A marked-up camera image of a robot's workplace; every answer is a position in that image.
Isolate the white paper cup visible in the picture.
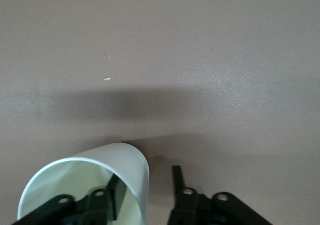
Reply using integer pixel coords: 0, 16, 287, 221
17, 142, 151, 225

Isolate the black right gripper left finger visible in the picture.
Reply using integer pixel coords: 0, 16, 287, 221
12, 174, 128, 225

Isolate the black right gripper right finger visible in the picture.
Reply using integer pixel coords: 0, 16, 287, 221
167, 165, 273, 225

